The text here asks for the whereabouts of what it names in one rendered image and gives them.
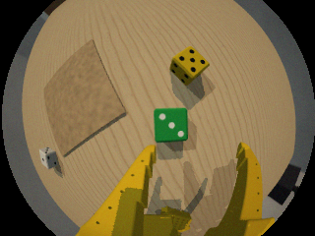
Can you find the brown textured mat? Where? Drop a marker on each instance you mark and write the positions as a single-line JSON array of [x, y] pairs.
[[80, 99]]

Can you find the yellow die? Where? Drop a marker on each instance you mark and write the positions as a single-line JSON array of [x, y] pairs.
[[188, 64]]

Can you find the green die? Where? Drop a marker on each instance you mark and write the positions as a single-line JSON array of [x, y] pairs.
[[171, 125]]

